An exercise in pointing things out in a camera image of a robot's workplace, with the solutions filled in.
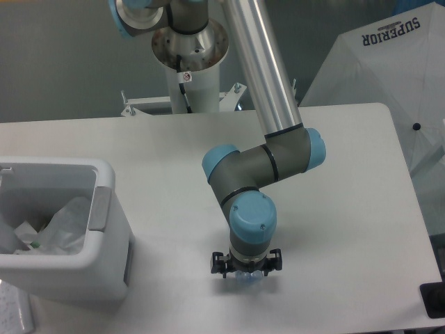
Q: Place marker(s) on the white paper sheet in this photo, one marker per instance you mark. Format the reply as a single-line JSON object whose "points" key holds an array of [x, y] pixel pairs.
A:
{"points": [[16, 312]]}

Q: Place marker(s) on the crushed clear plastic bottle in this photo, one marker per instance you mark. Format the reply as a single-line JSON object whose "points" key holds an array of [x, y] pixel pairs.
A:
{"points": [[246, 278]]}

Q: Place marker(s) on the white plastic bag green print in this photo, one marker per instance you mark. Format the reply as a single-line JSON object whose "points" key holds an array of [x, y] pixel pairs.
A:
{"points": [[65, 233]]}

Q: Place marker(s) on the black device at table edge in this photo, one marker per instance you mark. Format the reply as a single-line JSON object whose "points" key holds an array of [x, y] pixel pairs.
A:
{"points": [[433, 299]]}

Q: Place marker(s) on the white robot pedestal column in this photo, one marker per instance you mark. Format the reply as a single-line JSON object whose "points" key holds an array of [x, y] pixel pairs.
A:
{"points": [[195, 91]]}

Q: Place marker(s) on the white metal base frame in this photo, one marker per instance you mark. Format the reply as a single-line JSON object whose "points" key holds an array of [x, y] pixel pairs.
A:
{"points": [[229, 101]]}

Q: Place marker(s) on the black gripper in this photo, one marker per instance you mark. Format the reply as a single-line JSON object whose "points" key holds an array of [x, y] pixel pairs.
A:
{"points": [[220, 263]]}

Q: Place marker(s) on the trash inside the can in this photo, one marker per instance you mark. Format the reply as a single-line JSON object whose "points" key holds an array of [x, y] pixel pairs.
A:
{"points": [[22, 239]]}

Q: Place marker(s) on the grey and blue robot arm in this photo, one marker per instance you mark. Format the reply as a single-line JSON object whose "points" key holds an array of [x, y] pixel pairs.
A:
{"points": [[190, 46]]}

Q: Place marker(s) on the white trash can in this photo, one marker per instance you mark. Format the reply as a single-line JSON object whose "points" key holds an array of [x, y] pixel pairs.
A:
{"points": [[32, 189]]}

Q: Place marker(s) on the white Superior umbrella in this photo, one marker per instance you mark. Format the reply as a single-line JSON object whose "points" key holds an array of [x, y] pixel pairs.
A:
{"points": [[398, 62]]}

